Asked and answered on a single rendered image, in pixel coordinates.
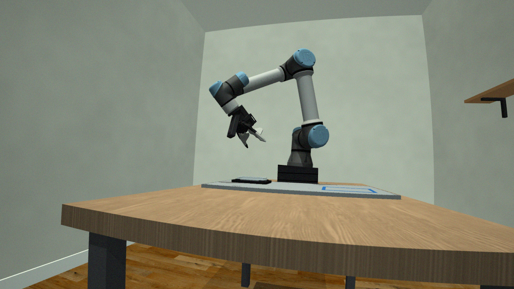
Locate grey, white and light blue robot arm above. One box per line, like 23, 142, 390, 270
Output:
209, 48, 329, 167

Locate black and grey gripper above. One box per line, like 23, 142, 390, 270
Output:
228, 105, 266, 148

